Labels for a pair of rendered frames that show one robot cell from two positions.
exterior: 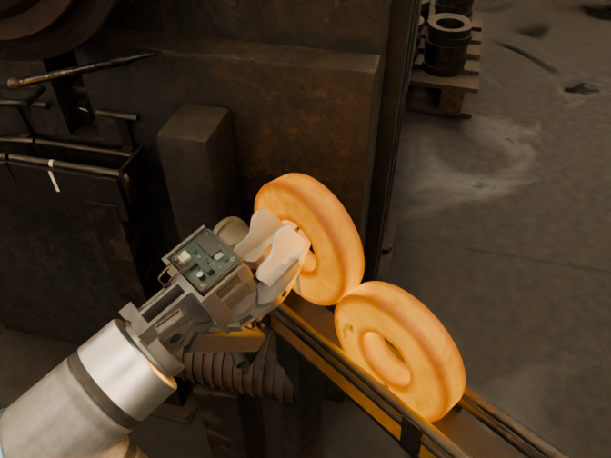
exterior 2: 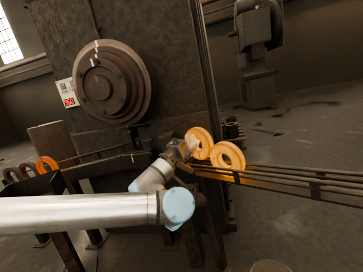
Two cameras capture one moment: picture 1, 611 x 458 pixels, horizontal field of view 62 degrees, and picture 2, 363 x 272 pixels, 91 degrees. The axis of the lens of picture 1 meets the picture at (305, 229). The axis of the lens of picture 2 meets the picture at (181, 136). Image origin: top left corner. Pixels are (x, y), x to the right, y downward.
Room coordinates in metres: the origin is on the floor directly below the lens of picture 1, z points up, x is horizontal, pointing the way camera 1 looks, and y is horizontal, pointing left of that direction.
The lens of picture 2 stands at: (-0.37, 0.04, 1.05)
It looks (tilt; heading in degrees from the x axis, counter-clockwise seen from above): 16 degrees down; 2
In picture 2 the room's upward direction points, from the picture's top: 13 degrees counter-clockwise
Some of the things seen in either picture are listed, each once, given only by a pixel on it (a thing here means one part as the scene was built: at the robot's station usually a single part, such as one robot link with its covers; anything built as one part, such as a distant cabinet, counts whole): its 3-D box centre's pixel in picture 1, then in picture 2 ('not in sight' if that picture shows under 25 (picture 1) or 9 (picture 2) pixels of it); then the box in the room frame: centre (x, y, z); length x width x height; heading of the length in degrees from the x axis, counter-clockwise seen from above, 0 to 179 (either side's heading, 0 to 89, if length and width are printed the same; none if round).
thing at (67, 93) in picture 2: not in sight; (76, 91); (0.86, 0.69, 1.15); 0.26 x 0.02 x 0.18; 76
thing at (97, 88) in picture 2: not in sight; (102, 88); (0.58, 0.41, 1.11); 0.28 x 0.06 x 0.28; 76
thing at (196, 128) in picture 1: (205, 184); (171, 151); (0.64, 0.16, 0.68); 0.11 x 0.08 x 0.24; 166
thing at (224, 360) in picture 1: (252, 412); (196, 226); (0.47, 0.10, 0.27); 0.22 x 0.13 x 0.53; 76
